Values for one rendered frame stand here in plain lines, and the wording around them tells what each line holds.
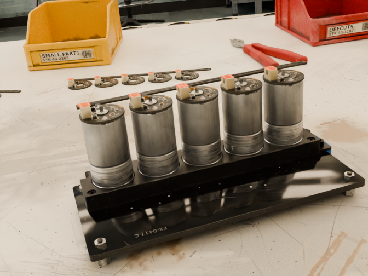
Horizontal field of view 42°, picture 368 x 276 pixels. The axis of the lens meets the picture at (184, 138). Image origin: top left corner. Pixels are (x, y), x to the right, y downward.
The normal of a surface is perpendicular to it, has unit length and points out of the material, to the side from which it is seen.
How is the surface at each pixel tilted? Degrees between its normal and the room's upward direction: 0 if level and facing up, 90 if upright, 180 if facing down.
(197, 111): 90
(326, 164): 0
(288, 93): 90
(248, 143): 90
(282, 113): 90
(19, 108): 0
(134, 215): 0
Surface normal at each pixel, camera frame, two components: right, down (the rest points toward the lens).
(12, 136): -0.08, -0.90
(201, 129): 0.02, 0.44
